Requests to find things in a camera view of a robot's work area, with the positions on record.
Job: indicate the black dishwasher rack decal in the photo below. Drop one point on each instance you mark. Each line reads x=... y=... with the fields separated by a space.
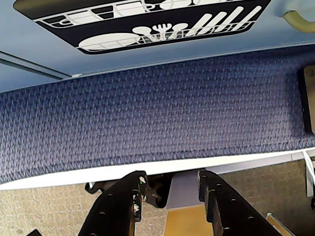
x=123 y=24

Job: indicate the blue toy kitchen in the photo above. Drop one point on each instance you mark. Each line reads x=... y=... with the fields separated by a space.
x=37 y=37

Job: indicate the blue textured floor mat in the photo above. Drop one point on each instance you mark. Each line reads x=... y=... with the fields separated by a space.
x=157 y=115

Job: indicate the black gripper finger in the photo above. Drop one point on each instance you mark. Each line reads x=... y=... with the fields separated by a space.
x=115 y=209
x=229 y=211

